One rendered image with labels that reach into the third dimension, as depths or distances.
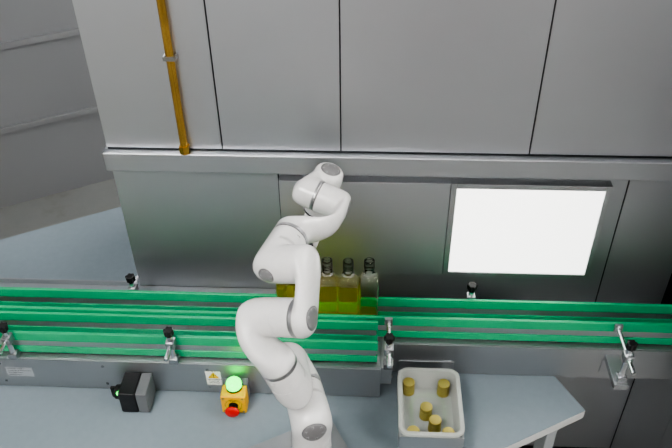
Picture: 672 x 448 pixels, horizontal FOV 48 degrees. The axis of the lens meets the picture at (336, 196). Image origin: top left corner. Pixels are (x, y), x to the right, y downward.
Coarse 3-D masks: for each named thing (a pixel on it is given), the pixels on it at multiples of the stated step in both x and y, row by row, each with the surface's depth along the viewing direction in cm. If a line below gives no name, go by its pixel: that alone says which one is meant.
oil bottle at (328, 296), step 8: (336, 272) 210; (320, 280) 207; (328, 280) 207; (336, 280) 208; (320, 288) 208; (328, 288) 208; (336, 288) 209; (320, 296) 210; (328, 296) 210; (336, 296) 210; (320, 304) 212; (328, 304) 212; (336, 304) 212; (320, 312) 214; (328, 312) 214; (336, 312) 214
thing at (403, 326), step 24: (96, 312) 217; (120, 312) 216; (144, 312) 216; (168, 312) 215; (192, 312) 215; (216, 312) 215; (408, 336) 217; (432, 336) 216; (456, 336) 216; (480, 336) 215; (504, 336) 215; (528, 336) 214; (552, 336) 214; (576, 336) 213; (600, 336) 213; (624, 336) 213; (648, 336) 212
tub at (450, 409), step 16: (416, 368) 213; (432, 368) 213; (400, 384) 209; (416, 384) 216; (432, 384) 216; (400, 400) 205; (416, 400) 213; (432, 400) 213; (448, 400) 213; (400, 416) 201; (416, 416) 209; (448, 416) 209; (416, 432) 197; (432, 432) 197
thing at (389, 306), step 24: (0, 288) 224; (24, 288) 223; (48, 288) 223; (384, 312) 222; (408, 312) 221; (432, 312) 221; (456, 312) 221; (480, 312) 220; (504, 312) 220; (528, 312) 219; (552, 312) 219; (576, 312) 218; (600, 312) 218; (624, 312) 217; (648, 312) 216
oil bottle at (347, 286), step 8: (344, 280) 207; (352, 280) 207; (344, 288) 208; (352, 288) 208; (344, 296) 210; (352, 296) 209; (344, 304) 212; (352, 304) 211; (344, 312) 214; (352, 312) 213
